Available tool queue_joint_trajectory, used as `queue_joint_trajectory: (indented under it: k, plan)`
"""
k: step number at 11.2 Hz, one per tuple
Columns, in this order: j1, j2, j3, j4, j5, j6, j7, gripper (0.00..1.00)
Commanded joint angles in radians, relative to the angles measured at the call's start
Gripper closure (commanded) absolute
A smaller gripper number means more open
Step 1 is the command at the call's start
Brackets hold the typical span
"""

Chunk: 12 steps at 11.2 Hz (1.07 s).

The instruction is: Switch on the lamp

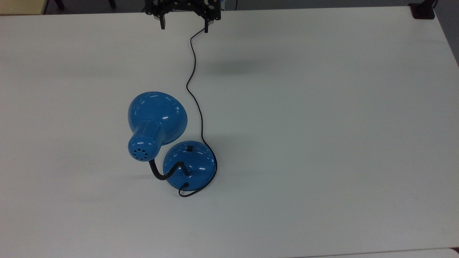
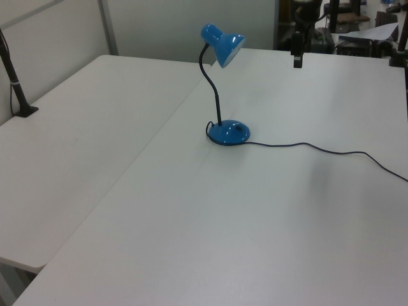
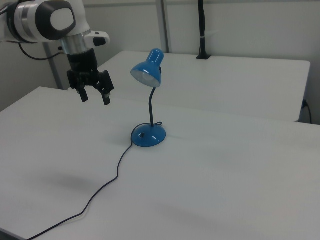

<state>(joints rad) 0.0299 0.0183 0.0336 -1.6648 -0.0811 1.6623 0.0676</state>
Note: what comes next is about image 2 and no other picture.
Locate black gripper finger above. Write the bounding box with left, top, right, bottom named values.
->
left=306, top=20, right=314, bottom=52
left=291, top=31, right=303, bottom=69

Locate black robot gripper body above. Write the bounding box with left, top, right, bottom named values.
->
left=293, top=0, right=323, bottom=23

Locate blue gooseneck desk lamp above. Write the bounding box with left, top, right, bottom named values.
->
left=200, top=22, right=252, bottom=147

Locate dark equipment box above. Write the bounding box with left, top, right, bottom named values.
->
left=313, top=27, right=336, bottom=54

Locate black monitor stand pole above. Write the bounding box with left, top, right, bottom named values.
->
left=328, top=0, right=340, bottom=33

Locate white paper sheet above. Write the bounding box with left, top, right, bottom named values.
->
left=345, top=22, right=400, bottom=42

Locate black office chair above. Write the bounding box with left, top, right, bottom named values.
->
left=374, top=11, right=399, bottom=28

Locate black clamped camera pole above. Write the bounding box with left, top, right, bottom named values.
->
left=0, top=27, right=40, bottom=119
left=388, top=0, right=408, bottom=68

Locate black lamp power cable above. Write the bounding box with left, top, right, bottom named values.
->
left=205, top=120, right=408, bottom=183

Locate grey metal partition post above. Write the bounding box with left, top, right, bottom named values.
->
left=98, top=0, right=119, bottom=56

